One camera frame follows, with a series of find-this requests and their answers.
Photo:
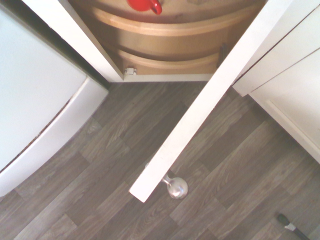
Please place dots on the white sink cabinet door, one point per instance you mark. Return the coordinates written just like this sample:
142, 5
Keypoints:
297, 100

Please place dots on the red mug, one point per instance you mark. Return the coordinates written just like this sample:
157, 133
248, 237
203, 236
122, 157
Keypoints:
141, 5

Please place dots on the white stove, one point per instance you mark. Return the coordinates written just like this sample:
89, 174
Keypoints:
32, 87

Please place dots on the wooden lazy susan shelf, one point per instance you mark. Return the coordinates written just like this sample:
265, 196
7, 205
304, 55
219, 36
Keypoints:
162, 32
170, 66

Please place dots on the black rod with white tape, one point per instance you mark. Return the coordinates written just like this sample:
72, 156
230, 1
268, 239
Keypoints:
285, 220

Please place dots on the white corner cabinet door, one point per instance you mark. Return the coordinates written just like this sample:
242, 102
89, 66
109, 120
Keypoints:
215, 95

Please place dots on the round silver door knob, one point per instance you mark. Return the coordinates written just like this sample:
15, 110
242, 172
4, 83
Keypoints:
178, 190

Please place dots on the white kitchen cabinet frame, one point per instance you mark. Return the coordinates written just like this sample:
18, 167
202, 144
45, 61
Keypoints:
82, 40

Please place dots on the white magnetic door catch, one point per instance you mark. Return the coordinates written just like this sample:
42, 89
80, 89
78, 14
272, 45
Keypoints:
130, 70

